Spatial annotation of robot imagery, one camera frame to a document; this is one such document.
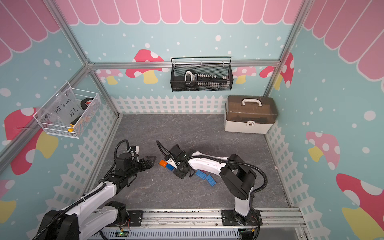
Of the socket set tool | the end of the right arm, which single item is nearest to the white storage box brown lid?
the socket set tool

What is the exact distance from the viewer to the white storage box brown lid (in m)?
0.97

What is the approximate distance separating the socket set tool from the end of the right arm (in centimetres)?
41

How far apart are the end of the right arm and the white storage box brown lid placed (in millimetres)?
440

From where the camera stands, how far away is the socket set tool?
0.89 metres

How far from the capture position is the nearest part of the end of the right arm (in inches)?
24.4

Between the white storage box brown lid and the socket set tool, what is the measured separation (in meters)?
0.14

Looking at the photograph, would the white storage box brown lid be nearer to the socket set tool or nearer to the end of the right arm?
the socket set tool
